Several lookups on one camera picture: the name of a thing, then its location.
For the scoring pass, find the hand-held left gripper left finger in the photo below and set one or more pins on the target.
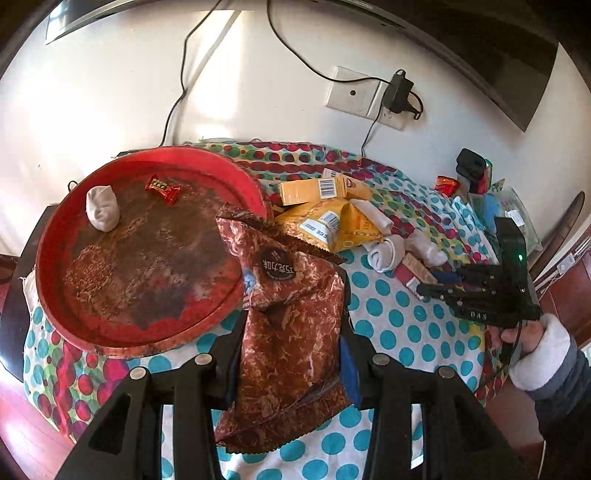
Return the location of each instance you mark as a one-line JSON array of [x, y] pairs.
[[228, 350]]

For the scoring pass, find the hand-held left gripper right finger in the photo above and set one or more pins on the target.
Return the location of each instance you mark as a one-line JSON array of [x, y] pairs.
[[349, 369]]

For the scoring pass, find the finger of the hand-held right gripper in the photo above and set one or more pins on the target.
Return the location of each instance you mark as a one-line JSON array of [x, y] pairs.
[[475, 277], [441, 294]]

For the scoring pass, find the brown snack bag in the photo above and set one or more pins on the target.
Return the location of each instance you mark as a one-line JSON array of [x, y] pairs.
[[286, 332]]

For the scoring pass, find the red round tray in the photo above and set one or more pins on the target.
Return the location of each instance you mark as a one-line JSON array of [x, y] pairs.
[[138, 258]]

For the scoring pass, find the person's right forearm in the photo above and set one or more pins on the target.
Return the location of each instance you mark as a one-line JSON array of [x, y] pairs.
[[554, 374]]

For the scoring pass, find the person's right hand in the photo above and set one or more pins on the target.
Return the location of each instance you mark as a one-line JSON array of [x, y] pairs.
[[531, 334]]

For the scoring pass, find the red and white box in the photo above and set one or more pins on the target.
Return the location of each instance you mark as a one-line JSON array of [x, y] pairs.
[[413, 272]]

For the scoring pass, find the polka dot tablecloth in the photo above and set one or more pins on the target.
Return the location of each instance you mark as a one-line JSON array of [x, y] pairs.
[[397, 318]]

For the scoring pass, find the clear plastic bag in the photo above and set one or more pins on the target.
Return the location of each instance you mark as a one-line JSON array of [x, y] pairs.
[[515, 207]]

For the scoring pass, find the red snack packet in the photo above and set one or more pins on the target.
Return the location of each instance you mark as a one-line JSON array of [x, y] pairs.
[[445, 184]]

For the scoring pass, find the green packet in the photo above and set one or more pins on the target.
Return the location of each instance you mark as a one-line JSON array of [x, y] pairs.
[[487, 177]]

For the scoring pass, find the yellow snack packet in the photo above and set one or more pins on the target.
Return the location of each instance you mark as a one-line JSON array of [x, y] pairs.
[[355, 230]]

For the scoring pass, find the black device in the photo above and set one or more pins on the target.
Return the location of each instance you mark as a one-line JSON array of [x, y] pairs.
[[470, 166]]

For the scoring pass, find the red candy wrapper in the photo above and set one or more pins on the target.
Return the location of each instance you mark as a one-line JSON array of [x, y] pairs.
[[162, 188]]

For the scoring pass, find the white balled sock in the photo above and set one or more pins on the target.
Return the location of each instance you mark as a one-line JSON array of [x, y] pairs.
[[102, 207]]

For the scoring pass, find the black power adapter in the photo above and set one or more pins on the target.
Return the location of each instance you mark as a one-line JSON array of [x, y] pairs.
[[398, 92]]

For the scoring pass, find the dark wooden table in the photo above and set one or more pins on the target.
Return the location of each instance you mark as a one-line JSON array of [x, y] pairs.
[[16, 314]]

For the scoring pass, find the white wall socket plate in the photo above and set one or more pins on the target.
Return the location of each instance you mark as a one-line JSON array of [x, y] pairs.
[[351, 92]]

